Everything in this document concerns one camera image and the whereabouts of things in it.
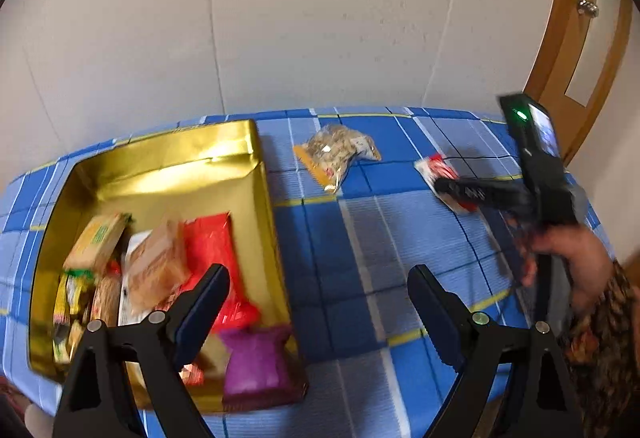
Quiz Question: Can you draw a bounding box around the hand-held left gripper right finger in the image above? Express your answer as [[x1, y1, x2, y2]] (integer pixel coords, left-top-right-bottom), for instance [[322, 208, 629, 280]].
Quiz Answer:
[[407, 264, 586, 438]]

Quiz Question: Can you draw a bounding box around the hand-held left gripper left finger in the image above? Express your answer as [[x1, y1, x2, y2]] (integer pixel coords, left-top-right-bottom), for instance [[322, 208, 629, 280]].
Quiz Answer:
[[52, 264, 231, 438]]

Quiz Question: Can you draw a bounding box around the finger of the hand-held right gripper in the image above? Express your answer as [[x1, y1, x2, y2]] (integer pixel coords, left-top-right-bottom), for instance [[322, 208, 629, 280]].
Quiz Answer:
[[434, 178, 531, 199], [445, 194, 533, 213]]

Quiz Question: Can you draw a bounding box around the red white snack packet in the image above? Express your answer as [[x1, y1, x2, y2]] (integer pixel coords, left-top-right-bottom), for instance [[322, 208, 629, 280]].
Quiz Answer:
[[414, 154, 481, 213]]

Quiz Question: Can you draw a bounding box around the orange pastry packet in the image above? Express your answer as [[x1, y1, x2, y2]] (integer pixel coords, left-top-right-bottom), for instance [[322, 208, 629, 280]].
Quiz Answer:
[[122, 218, 191, 313]]

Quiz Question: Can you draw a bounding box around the red gold-print snack packet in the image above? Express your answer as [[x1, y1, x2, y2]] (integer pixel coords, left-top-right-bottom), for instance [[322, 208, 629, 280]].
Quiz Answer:
[[181, 213, 261, 334]]

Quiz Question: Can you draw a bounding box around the long brown snack bar packet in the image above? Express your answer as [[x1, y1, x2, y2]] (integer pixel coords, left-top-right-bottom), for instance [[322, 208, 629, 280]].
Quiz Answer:
[[90, 274, 123, 334]]

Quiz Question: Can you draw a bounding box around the green snack packet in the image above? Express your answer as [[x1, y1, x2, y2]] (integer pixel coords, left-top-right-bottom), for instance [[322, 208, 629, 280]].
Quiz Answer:
[[52, 268, 98, 364]]

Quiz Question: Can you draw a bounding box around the gold gift box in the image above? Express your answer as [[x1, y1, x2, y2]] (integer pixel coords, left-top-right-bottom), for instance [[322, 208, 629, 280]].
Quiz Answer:
[[27, 119, 308, 414]]

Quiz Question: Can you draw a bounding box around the person's right forearm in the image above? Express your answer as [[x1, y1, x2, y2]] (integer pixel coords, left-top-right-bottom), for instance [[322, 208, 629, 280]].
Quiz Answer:
[[560, 260, 640, 438]]

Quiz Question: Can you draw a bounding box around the person's right hand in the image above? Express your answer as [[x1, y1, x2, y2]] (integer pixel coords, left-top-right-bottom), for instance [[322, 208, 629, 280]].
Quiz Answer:
[[515, 223, 613, 313]]

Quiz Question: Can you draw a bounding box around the purple snack packet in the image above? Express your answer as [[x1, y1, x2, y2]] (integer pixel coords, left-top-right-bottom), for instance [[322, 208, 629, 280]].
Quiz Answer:
[[217, 325, 296, 399]]

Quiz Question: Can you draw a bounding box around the blue plaid tablecloth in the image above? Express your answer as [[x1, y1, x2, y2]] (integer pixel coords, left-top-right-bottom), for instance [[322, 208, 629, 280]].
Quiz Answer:
[[0, 105, 618, 438]]

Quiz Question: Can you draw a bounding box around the tan packet with green label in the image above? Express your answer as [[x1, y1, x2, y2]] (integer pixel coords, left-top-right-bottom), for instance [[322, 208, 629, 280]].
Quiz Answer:
[[64, 212, 132, 275]]

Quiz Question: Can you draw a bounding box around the wooden door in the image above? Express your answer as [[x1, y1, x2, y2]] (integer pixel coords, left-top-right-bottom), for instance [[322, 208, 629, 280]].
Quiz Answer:
[[522, 0, 636, 169]]

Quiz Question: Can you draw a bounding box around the clear nut mix packet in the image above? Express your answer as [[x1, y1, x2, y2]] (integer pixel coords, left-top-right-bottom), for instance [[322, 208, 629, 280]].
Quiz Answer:
[[292, 125, 383, 193]]

